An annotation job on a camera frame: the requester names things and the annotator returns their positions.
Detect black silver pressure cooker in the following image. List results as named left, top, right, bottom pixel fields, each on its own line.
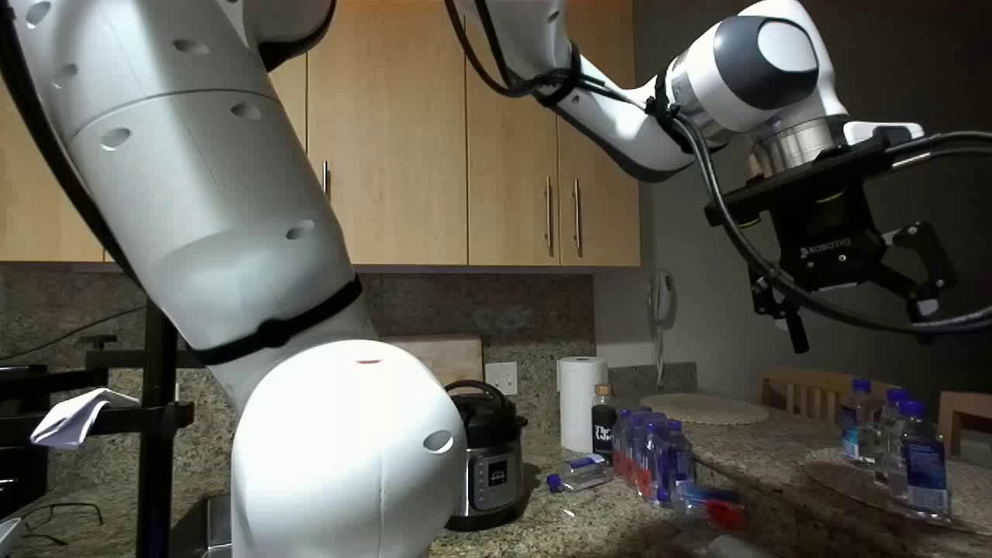
left=444, top=377, right=531, bottom=535

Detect white paper towel roll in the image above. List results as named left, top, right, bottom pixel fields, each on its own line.
left=555, top=354, right=611, bottom=457

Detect blue-capped water bottle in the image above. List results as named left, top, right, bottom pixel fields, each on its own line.
left=875, top=385, right=914, bottom=489
left=900, top=398, right=956, bottom=528
left=837, top=375, right=879, bottom=469

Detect red-labelled lying bottle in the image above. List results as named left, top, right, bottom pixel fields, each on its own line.
left=673, top=485, right=747, bottom=536

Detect thin black counter cable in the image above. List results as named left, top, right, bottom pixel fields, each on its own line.
left=13, top=495, right=109, bottom=545

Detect wrapped pack of water bottles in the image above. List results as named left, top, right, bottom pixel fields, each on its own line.
left=611, top=404, right=699, bottom=512

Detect dark bottle with label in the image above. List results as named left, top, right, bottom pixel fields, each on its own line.
left=589, top=382, right=619, bottom=464

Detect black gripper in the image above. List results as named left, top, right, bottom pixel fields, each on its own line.
left=750, top=176, right=962, bottom=358

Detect thin black wall cable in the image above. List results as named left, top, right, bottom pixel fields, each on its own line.
left=0, top=303, right=150, bottom=365

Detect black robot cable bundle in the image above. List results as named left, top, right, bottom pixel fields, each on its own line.
left=444, top=0, right=992, bottom=342

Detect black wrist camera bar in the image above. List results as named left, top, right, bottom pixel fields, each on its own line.
left=705, top=136, right=914, bottom=231

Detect black vertical stand pole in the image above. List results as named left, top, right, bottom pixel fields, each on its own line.
left=133, top=300, right=181, bottom=558

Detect white crumpled paper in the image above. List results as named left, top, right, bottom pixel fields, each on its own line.
left=29, top=385, right=142, bottom=454

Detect small blue-capped container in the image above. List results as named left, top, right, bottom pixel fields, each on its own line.
left=544, top=454, right=615, bottom=495

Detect black box device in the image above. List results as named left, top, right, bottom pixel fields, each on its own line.
left=0, top=391, right=50, bottom=521

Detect stainless steel sink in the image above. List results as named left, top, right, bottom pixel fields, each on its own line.
left=168, top=489, right=235, bottom=558

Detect grey towel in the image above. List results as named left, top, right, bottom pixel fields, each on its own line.
left=570, top=514, right=818, bottom=558

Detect wooden upper cabinets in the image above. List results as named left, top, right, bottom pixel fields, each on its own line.
left=0, top=0, right=644, bottom=273

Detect wooden chair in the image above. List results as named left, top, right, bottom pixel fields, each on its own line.
left=759, top=365, right=863, bottom=429
left=935, top=389, right=992, bottom=459

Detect white wall outlet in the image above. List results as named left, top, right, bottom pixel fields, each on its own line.
left=483, top=358, right=523, bottom=400

